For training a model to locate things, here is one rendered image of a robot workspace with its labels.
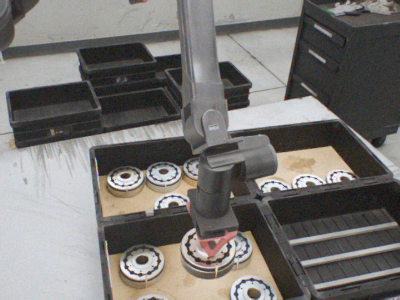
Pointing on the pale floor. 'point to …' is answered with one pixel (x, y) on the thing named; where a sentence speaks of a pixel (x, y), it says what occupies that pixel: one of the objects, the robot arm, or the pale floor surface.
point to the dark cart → (349, 66)
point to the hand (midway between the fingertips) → (208, 242)
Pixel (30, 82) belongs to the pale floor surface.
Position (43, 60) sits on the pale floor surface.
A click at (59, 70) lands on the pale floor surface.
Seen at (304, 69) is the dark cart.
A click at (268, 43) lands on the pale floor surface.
